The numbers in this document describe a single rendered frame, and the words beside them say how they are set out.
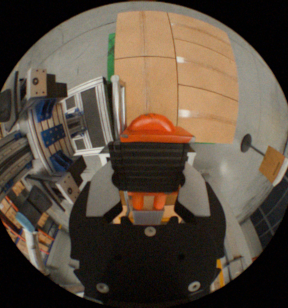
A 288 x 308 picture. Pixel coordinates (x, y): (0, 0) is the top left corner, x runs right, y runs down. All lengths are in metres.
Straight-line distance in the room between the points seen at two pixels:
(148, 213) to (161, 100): 0.60
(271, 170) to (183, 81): 1.59
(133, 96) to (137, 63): 0.24
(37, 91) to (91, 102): 0.77
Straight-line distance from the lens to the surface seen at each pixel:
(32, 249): 0.75
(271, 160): 1.77
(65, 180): 0.50
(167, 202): 0.47
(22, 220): 0.58
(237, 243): 1.39
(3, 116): 0.57
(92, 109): 1.12
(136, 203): 0.18
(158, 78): 0.68
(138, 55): 0.74
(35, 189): 0.59
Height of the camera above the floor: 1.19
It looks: 62 degrees down
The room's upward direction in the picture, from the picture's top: 176 degrees counter-clockwise
